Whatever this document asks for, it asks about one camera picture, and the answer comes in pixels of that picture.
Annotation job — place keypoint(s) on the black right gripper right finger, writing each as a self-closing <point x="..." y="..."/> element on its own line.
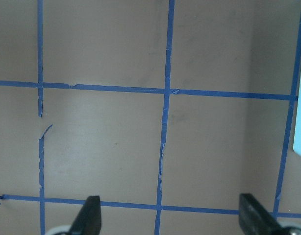
<point x="254" y="219"/>

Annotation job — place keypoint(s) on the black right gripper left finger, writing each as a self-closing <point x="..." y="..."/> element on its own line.
<point x="88" y="220"/>

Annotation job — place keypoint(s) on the brown paper table cover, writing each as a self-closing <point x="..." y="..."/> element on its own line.
<point x="167" y="110"/>

